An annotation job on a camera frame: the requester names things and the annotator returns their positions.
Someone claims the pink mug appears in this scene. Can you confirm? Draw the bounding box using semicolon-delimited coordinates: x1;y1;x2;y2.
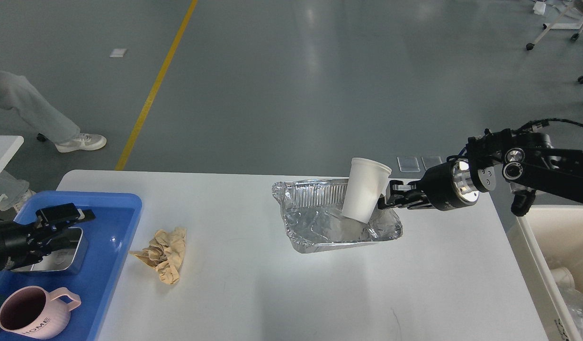
0;286;82;340

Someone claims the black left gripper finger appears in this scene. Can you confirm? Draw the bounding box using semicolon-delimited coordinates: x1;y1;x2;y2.
34;203;96;233
28;232;76;259

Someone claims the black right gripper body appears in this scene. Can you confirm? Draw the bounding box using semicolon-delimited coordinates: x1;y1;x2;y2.
419;160;479;211

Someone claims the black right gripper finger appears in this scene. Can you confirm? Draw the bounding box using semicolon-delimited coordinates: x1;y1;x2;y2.
377;194;429;210
388;180;424;195

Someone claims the brown paper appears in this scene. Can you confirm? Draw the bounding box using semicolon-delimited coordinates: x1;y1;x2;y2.
128;226;187;285

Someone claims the aluminium foil tray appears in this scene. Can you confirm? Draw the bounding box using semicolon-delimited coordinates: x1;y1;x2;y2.
272;178;404;254

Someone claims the blue plastic tray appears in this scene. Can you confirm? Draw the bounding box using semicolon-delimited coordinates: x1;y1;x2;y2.
0;191;142;341

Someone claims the white paper cup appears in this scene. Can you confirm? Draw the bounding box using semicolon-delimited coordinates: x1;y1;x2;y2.
342;157;392;223

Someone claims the person in grey trousers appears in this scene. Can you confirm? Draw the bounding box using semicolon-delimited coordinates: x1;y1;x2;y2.
0;71;107;212

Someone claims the white wheeled frame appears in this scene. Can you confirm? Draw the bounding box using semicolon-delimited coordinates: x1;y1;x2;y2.
525;0;583;51

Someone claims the square steel container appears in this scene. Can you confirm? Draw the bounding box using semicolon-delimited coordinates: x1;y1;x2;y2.
12;226;89;276

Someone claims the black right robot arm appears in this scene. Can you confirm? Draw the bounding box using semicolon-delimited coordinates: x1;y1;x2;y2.
377;118;583;216

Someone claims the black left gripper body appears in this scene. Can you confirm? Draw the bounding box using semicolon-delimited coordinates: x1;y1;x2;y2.
0;222;38;272

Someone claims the white bin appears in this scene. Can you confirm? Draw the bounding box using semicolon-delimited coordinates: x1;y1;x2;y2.
506;205;583;341

